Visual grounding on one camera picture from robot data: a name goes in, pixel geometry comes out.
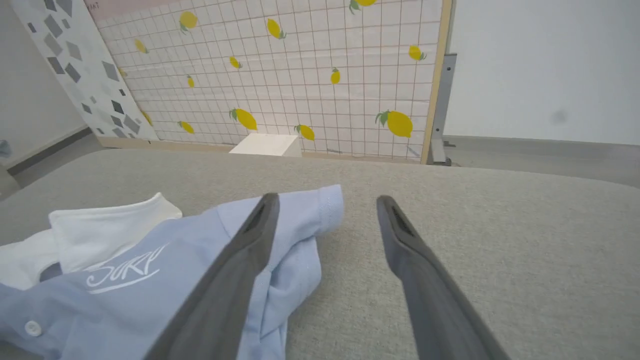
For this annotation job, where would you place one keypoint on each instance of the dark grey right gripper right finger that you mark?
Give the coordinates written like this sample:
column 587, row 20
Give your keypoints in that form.
column 430, row 295

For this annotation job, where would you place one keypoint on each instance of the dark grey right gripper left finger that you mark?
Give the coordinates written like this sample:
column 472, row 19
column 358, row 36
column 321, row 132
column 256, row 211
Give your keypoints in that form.
column 225, row 290

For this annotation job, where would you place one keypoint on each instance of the light blue polo shirt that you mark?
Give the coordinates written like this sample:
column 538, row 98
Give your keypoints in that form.
column 125, row 280

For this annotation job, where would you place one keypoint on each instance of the white box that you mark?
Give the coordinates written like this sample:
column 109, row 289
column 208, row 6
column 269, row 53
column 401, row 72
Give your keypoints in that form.
column 266, row 145

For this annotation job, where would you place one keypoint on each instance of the grey metal panel stand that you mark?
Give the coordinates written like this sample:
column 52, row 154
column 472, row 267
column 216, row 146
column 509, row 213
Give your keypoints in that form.
column 441, row 110

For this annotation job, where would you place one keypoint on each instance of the lemon print tile panel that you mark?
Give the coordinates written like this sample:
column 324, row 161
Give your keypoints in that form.
column 280, row 75

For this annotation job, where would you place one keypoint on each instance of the grey terrazzo pattern panel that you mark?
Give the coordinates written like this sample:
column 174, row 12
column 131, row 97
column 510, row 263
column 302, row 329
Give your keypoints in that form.
column 80, row 65

